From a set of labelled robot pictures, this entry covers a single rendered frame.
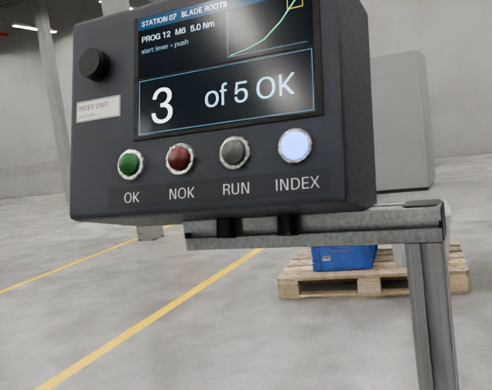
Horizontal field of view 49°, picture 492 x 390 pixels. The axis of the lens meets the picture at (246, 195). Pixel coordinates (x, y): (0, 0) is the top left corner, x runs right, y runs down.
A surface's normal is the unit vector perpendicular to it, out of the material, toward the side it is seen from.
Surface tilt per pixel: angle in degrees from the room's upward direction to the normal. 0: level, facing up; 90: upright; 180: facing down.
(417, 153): 90
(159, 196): 75
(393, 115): 90
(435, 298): 90
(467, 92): 90
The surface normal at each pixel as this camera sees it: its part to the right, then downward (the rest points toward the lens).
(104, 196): -0.43, -0.11
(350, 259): -0.29, 0.15
